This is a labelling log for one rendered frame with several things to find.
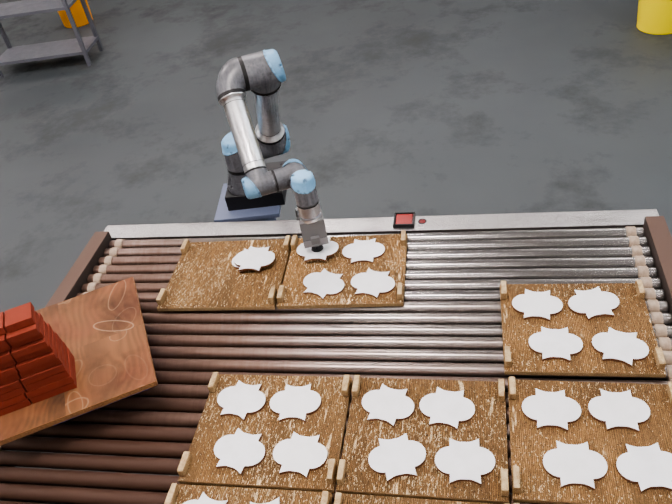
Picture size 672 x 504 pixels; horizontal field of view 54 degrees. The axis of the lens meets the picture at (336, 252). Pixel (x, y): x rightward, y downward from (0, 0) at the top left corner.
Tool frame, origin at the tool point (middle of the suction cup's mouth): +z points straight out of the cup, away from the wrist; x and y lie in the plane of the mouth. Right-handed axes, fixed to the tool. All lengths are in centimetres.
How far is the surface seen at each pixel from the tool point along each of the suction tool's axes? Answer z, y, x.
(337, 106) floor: 95, 36, 291
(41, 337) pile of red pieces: -29, -75, -49
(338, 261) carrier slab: 1.2, 6.2, -6.4
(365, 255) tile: 0.4, 15.6, -7.3
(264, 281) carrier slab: 1.2, -19.9, -8.7
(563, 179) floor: 95, 153, 138
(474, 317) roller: 3, 42, -43
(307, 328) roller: 3.0, -8.0, -33.2
